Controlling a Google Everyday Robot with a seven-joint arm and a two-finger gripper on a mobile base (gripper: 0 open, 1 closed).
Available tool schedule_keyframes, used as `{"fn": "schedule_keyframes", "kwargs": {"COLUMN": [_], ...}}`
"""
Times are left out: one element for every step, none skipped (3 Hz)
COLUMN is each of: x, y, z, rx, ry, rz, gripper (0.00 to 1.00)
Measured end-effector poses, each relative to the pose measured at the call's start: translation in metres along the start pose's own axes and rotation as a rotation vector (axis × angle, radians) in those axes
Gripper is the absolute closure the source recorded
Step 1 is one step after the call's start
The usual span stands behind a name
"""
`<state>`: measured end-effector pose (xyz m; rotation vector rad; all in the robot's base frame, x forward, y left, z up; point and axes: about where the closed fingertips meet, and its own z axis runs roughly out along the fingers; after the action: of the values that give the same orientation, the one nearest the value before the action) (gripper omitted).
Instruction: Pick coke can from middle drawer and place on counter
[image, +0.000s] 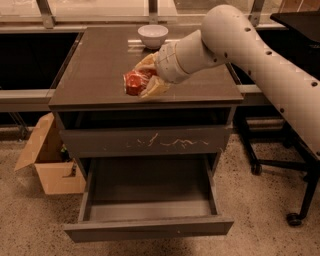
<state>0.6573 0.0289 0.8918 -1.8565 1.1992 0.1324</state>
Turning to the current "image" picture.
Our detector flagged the scratched grey top drawer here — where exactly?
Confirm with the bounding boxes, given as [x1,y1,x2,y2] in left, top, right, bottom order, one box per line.
[60,125,231,158]

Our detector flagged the open grey middle drawer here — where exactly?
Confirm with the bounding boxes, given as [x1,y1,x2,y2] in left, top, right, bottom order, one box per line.
[64,154,233,242]

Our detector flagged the red coke can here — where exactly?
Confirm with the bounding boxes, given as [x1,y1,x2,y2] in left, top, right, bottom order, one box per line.
[123,69,156,96]

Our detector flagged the white ceramic bowl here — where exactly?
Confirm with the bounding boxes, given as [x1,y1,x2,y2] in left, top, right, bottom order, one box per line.
[138,24,169,49]

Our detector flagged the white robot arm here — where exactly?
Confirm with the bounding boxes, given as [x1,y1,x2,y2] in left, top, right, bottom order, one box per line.
[136,5,320,155]

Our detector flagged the open cardboard box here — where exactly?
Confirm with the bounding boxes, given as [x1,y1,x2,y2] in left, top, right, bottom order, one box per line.
[15,113,86,195]

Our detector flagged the metal window railing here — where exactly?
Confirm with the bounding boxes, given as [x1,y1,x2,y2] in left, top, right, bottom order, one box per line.
[0,0,320,34]

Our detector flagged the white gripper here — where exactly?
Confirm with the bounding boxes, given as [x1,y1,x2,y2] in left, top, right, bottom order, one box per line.
[134,42,189,98]

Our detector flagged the grey drawer cabinet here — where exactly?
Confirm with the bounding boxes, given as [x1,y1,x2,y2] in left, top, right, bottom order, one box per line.
[48,24,245,243]

